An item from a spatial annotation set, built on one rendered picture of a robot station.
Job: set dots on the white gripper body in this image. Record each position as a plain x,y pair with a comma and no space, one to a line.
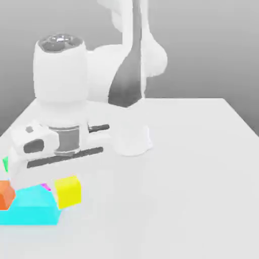
60,159

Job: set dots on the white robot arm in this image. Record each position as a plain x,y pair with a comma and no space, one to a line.
60,81

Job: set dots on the small magenta cube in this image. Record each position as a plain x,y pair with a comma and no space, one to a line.
46,186

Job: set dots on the small yellow cube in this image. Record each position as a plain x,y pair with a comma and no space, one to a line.
67,192

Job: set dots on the small green cube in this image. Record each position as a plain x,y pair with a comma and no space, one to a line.
5,162

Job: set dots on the small orange cube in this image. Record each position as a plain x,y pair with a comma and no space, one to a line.
5,195

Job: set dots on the large cyan box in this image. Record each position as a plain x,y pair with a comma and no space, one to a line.
30,206

